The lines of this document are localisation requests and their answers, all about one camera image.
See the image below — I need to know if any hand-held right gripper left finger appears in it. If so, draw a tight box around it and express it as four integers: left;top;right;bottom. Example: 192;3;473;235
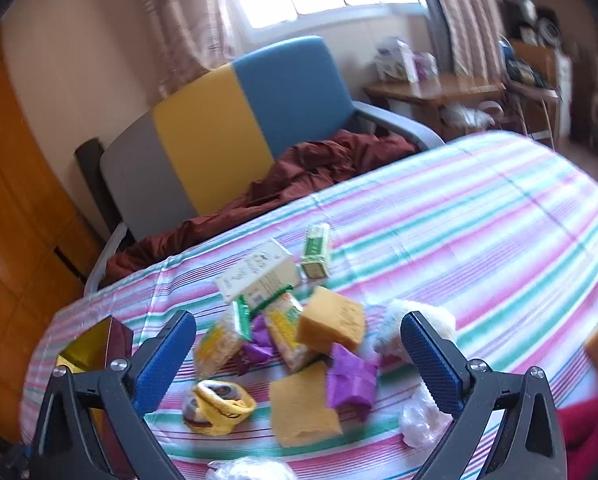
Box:
29;310;198;480

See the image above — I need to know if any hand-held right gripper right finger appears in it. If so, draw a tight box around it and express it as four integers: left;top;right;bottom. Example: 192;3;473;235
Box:
400;311;568;480

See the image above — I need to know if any cream knitted glove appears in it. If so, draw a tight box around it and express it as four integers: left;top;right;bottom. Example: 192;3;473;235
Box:
371;299;457;356

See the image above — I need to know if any thick yellow sponge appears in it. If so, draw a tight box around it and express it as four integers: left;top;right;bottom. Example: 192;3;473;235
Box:
298;286;367;353

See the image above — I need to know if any yellow green snack packet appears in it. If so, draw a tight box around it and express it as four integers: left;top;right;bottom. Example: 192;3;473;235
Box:
244;285;325;373
194;295;254;380

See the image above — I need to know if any clear plastic bag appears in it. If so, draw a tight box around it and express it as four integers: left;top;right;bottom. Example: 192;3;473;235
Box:
398;385;454;448
206;456;292;480

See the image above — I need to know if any maroon and gold gift box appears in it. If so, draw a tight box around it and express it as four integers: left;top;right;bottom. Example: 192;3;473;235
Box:
54;316;136;476

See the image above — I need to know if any yellow cloth pouch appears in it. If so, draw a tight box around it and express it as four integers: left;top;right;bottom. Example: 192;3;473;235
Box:
181;379;257;436

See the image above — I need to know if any purple plastic bag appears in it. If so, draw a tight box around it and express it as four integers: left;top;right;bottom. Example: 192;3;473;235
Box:
326;342;380;421

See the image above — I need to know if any small purple wrapper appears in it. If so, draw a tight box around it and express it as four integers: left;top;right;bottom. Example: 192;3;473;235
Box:
236;315;275;376

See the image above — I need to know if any white carton box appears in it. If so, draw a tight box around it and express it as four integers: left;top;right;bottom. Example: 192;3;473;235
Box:
214;238;302;306

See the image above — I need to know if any flat yellow sponge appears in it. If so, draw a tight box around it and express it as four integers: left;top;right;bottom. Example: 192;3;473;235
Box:
269;360;344;448

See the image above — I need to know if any striped bed sheet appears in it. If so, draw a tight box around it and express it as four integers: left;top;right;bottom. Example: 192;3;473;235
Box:
19;130;598;480

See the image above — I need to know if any small green box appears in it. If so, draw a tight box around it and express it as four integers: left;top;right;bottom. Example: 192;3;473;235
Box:
300;223;332;281

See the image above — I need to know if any red cloth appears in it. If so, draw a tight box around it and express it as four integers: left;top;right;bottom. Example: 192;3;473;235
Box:
556;395;598;461

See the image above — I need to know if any wooden wardrobe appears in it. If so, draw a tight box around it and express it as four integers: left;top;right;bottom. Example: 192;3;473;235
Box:
0;25;105;446

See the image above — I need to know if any maroon blanket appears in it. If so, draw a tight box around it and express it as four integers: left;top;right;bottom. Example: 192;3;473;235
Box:
104;129;422;286

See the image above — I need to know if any white plastic bag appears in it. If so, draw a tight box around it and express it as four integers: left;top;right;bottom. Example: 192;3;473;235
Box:
441;102;500;133

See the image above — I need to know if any wooden side desk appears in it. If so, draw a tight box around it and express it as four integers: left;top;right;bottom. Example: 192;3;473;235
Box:
364;72;510;136

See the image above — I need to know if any blue yellow grey sofa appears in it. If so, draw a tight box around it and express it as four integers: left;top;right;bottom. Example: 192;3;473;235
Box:
82;35;447;296

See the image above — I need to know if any small purple box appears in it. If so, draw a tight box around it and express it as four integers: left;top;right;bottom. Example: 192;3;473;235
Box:
414;52;440;81

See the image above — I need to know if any white cardboard box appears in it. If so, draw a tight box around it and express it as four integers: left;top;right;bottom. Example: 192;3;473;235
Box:
374;37;420;83

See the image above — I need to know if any cluttered wooden shelf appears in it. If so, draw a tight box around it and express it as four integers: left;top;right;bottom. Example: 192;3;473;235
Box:
499;0;574;146

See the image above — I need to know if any pink patterned curtain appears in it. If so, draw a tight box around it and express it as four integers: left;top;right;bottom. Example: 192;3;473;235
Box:
421;0;504;81
129;0;240;98

